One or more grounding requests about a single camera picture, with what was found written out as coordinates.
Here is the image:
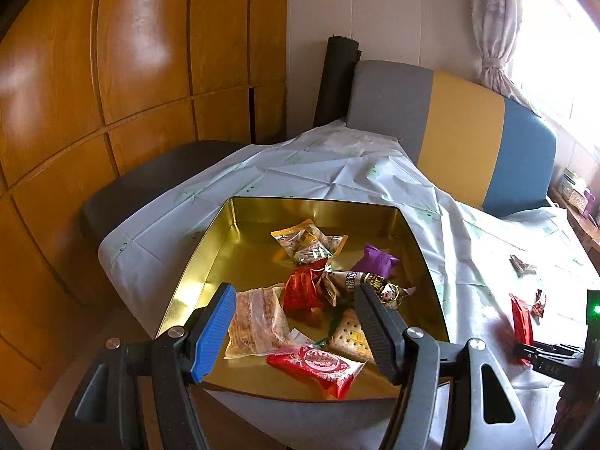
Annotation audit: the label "gold tin box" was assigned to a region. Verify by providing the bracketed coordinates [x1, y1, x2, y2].
[154, 197, 452, 401]

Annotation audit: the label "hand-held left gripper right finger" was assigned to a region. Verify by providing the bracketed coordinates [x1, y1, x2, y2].
[352, 285, 537, 450]

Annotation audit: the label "red snack packet white label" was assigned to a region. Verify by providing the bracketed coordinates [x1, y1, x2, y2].
[265, 344, 367, 400]

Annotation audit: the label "orange snack packet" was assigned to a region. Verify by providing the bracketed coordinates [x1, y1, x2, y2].
[271, 218, 348, 264]

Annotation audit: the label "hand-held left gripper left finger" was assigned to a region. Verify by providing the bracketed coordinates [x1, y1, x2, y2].
[51, 282, 237, 450]

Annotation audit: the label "small brown wrapper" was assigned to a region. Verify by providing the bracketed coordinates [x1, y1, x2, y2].
[510, 254, 539, 276]

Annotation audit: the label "dark grey chair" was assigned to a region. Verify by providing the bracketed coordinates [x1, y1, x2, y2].
[82, 139, 245, 245]

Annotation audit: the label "purple snack packet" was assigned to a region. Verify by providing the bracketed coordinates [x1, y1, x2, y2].
[349, 244, 403, 278]

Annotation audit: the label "wooden side table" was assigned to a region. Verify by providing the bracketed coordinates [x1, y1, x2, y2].
[548, 187, 600, 254]

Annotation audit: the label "grey yellow blue sofa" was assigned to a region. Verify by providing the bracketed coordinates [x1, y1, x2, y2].
[346, 60, 558, 219]

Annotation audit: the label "cream curtain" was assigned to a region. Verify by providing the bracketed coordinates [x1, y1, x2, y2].
[469, 0, 540, 113]

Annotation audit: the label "white tablecloth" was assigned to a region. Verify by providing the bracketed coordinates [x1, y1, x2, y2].
[97, 119, 600, 450]

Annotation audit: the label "brown black snack packet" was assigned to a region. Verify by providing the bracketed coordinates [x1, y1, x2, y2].
[323, 265, 417, 310]

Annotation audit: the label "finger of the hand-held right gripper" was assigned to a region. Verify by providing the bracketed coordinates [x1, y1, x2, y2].
[529, 356, 586, 377]
[512, 342, 586, 358]

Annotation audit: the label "clear packet of brown biscuits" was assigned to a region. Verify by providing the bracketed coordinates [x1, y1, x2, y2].
[225, 285, 316, 361]

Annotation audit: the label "black rolled mat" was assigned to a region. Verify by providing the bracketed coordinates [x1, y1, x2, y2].
[313, 35, 361, 127]

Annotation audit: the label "crinkled red snack packet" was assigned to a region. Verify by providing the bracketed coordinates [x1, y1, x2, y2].
[282, 266, 329, 317]

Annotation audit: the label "window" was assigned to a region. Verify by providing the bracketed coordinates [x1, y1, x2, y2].
[511, 0, 600, 137]

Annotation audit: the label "yellow green cracker packet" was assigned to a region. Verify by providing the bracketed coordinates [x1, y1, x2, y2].
[316, 307, 376, 364]

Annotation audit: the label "long red snack packet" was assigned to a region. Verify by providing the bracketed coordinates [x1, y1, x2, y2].
[509, 293, 535, 366]

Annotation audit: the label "boxes on side shelf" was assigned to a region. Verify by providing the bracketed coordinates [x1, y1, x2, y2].
[560, 169, 594, 214]

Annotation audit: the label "wooden wardrobe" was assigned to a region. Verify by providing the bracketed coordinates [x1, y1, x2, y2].
[0, 0, 289, 427]

